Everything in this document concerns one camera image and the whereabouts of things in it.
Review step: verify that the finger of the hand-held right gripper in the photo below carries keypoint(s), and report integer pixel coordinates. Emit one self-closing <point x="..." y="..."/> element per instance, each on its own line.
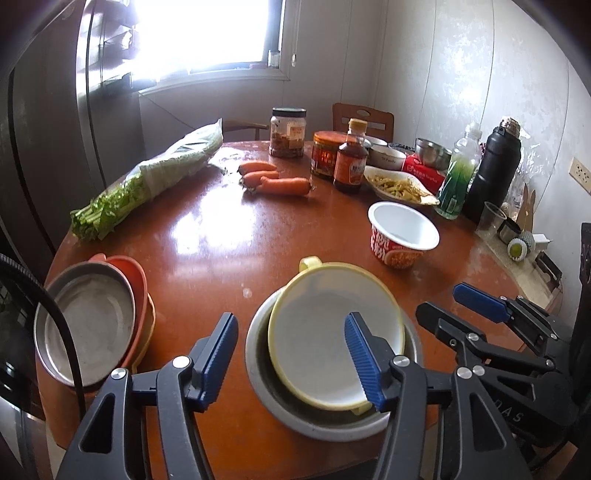
<point x="480" y="300"/>
<point x="443" y="325"/>

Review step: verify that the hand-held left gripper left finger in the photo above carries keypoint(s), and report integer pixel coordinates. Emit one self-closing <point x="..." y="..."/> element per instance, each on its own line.
<point x="217" y="364"/>

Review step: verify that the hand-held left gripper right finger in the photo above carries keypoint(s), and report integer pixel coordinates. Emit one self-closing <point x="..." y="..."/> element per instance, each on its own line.
<point x="367" y="364"/>

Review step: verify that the large steel bowl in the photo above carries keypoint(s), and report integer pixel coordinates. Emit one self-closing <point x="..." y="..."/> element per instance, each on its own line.
<point x="277" y="406"/>

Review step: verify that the orange scalloped plate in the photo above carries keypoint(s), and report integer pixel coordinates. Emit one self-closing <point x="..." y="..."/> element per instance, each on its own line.
<point x="148" y="318"/>

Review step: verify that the round steel pan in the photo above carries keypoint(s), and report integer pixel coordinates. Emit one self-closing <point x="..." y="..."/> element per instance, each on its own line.
<point x="83" y="323"/>

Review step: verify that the fruit in foam net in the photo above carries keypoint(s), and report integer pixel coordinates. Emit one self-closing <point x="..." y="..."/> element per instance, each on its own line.
<point x="519" y="248"/>

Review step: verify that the yellow plate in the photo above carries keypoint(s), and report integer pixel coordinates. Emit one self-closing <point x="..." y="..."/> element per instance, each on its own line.
<point x="150" y="332"/>

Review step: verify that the small dark cup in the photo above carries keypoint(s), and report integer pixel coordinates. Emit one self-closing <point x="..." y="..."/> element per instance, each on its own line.
<point x="509" y="230"/>

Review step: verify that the clear plastic cup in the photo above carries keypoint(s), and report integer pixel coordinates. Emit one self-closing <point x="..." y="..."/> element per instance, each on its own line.
<point x="490" y="219"/>

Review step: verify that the white charger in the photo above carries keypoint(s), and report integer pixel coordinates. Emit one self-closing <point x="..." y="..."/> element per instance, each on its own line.
<point x="541" y="241"/>

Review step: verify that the instant noodle cup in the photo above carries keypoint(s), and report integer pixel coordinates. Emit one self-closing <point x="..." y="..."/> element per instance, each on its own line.
<point x="401" y="230"/>

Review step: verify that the green drink bottle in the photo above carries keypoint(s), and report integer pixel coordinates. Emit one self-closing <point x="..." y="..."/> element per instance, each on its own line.
<point x="457" y="180"/>

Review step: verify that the black thermos flask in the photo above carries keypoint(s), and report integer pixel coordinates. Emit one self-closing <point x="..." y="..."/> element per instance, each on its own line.
<point x="494" y="175"/>

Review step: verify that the red tissue pack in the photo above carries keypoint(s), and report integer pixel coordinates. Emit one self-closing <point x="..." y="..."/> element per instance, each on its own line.
<point x="425" y="177"/>

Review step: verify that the plate of food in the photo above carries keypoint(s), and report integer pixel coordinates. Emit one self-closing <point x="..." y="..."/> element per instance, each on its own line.
<point x="397" y="187"/>

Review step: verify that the small steel bowl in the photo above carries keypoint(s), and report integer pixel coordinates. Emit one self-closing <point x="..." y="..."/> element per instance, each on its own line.
<point x="431" y="152"/>

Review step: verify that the white bowl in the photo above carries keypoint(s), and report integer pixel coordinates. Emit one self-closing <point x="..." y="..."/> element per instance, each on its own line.
<point x="388" y="157"/>

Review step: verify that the brown sauce bottle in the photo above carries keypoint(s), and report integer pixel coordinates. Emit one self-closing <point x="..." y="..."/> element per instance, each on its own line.
<point x="351" y="166"/>

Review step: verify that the carrot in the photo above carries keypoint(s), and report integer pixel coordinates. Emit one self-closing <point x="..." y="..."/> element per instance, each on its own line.
<point x="258" y="167"/>
<point x="284" y="185"/>
<point x="261" y="177"/>

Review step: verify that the celery in plastic bag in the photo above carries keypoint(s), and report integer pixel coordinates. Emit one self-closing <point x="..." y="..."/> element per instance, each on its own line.
<point x="161" y="175"/>

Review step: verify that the red lid sauce jar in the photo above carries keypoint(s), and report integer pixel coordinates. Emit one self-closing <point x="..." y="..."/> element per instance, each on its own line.
<point x="325" y="157"/>

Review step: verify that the wooden chair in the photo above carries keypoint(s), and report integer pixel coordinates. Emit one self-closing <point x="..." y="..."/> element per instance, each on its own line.
<point x="244" y="125"/>
<point x="364" y="120"/>

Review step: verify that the black lid pickle jar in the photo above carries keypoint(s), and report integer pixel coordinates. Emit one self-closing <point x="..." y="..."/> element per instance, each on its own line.
<point x="287" y="134"/>

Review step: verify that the grey refrigerator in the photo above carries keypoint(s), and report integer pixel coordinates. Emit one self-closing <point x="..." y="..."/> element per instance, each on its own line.
<point x="51" y="124"/>

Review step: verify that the small jar on windowsill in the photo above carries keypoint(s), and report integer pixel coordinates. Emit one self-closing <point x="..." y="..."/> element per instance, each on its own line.
<point x="274" y="59"/>

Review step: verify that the window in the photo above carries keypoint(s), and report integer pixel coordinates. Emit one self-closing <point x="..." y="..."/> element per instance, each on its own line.
<point x="198" y="32"/>

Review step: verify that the wall outlet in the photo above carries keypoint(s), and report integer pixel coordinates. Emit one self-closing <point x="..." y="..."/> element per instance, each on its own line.
<point x="581" y="175"/>

